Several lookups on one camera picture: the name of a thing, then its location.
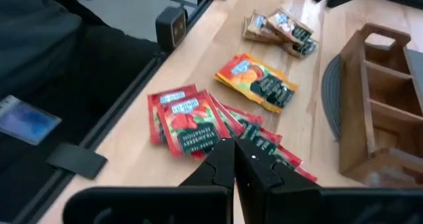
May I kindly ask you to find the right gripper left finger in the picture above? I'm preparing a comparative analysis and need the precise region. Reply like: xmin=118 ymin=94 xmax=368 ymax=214
xmin=62 ymin=137 xmax=236 ymax=224

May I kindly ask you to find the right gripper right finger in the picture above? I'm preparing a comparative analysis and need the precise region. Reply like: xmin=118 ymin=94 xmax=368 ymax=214
xmin=234 ymin=137 xmax=423 ymax=224

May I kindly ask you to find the red strawberry tea bag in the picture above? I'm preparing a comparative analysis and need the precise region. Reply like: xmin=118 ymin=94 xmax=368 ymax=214
xmin=250 ymin=127 xmax=284 ymax=155
xmin=274 ymin=145 xmax=304 ymax=170
xmin=208 ymin=94 xmax=246 ymax=139
xmin=221 ymin=104 xmax=265 ymax=141
xmin=157 ymin=90 xmax=231 ymax=158
xmin=293 ymin=166 xmax=318 ymax=184
xmin=147 ymin=84 xmax=198 ymax=145

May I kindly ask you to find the wooden three-compartment tea box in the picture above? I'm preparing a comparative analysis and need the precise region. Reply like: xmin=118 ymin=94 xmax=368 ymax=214
xmin=338 ymin=22 xmax=423 ymax=188

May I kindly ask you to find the grey round mat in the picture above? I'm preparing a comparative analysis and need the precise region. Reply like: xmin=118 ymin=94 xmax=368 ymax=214
xmin=321 ymin=48 xmax=423 ymax=142

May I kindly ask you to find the blue screen phone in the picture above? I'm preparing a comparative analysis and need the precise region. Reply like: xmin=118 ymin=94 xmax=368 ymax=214
xmin=0 ymin=94 xmax=62 ymax=146

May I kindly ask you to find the person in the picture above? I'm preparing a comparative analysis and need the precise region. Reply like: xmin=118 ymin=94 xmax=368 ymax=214
xmin=0 ymin=0 xmax=161 ymax=198

